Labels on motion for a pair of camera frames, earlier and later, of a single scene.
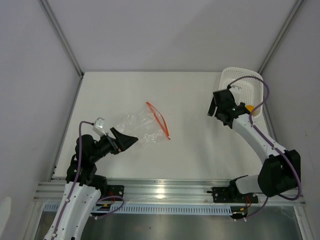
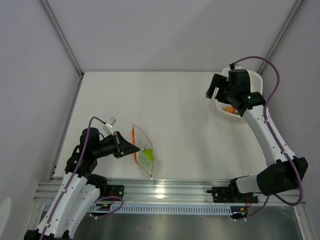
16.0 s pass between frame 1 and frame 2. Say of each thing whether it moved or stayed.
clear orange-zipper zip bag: moved
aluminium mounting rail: stayed
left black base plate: stayed
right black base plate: stayed
